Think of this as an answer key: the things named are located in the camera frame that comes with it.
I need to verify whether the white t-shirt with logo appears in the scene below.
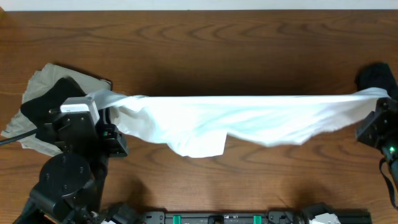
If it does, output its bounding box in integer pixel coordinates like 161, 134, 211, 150
91, 87, 387, 158

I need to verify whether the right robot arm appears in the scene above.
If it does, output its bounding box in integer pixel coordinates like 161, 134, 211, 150
356, 98, 397, 209

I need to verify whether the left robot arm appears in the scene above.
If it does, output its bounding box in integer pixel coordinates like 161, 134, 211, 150
15, 108, 129, 224

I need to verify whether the folded black garment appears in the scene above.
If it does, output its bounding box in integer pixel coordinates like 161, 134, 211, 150
21, 77, 86, 129

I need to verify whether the crumpled black garment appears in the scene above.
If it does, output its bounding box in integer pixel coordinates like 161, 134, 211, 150
354, 62, 397, 100

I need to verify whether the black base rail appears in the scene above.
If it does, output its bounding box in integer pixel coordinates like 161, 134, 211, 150
102, 202, 373, 224

